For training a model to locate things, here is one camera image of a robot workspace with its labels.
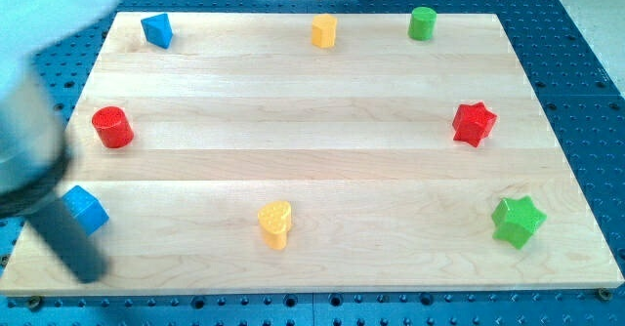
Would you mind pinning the yellow pentagon block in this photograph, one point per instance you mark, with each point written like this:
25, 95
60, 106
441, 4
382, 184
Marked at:
324, 30

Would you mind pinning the red cylinder block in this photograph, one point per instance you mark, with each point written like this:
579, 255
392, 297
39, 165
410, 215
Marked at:
112, 127

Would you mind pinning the yellow heart block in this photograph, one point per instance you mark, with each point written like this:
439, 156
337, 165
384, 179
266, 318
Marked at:
275, 221

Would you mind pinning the blue cube block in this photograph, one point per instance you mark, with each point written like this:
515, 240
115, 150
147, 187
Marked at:
86, 209

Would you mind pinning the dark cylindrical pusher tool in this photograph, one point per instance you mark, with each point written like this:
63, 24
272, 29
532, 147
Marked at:
67, 239

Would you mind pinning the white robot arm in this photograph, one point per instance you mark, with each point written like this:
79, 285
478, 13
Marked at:
32, 140

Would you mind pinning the green cylinder block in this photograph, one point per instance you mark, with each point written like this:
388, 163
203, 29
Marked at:
422, 23

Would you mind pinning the left board corner screw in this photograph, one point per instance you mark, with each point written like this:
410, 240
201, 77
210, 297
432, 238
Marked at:
34, 302

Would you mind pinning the light wooden board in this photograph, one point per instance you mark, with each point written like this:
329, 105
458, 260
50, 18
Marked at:
243, 110

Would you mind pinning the board corner screw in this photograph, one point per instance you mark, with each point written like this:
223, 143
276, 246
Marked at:
604, 295
34, 302

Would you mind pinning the red star block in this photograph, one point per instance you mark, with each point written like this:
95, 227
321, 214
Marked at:
472, 123

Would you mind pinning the right board corner screw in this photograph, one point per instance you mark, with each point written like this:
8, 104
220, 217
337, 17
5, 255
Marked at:
604, 295

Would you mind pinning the green star block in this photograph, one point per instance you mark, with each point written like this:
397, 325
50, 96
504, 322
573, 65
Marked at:
516, 220

